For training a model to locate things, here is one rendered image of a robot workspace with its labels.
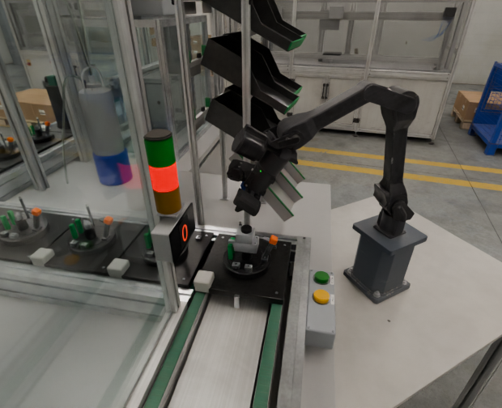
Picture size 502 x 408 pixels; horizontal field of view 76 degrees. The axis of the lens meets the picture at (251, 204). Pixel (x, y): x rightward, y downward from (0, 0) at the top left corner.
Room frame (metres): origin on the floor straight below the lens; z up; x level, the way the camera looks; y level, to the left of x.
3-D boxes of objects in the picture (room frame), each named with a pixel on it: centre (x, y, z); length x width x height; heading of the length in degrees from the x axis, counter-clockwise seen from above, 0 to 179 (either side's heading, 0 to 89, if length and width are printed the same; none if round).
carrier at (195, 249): (0.76, 0.26, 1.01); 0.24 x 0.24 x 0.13; 79
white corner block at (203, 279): (0.64, 0.13, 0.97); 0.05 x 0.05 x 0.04; 79
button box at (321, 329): (0.59, -0.18, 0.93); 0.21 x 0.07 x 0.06; 169
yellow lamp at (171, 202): (0.55, 0.16, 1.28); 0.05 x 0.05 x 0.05
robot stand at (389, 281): (0.75, -0.40, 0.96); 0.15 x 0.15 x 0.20; 27
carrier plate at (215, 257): (0.71, 0.01, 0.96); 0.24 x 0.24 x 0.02; 79
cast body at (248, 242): (0.71, 0.02, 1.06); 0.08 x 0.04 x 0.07; 79
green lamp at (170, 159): (0.55, 0.16, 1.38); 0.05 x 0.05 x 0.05
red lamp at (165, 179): (0.55, 0.16, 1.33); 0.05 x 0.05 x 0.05
